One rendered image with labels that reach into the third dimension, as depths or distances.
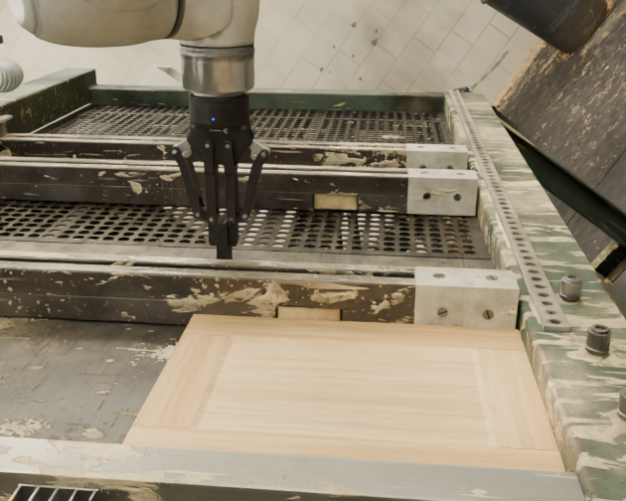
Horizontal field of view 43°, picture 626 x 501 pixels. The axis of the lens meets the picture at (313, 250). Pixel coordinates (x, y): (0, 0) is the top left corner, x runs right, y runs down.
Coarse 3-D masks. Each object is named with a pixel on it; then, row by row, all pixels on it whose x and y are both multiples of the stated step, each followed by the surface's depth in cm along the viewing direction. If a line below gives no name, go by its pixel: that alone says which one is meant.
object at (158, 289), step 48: (0, 288) 102; (48, 288) 101; (96, 288) 101; (144, 288) 100; (192, 288) 100; (240, 288) 99; (288, 288) 98; (336, 288) 98; (384, 288) 97; (432, 288) 96; (480, 288) 96
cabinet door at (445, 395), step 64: (192, 320) 99; (256, 320) 99; (320, 320) 99; (192, 384) 84; (256, 384) 85; (320, 384) 85; (384, 384) 85; (448, 384) 85; (512, 384) 85; (256, 448) 73; (320, 448) 73; (384, 448) 74; (448, 448) 74; (512, 448) 74
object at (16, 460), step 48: (0, 480) 67; (48, 480) 66; (96, 480) 66; (144, 480) 66; (192, 480) 66; (240, 480) 66; (288, 480) 66; (336, 480) 66; (384, 480) 66; (432, 480) 66; (480, 480) 66; (528, 480) 66; (576, 480) 66
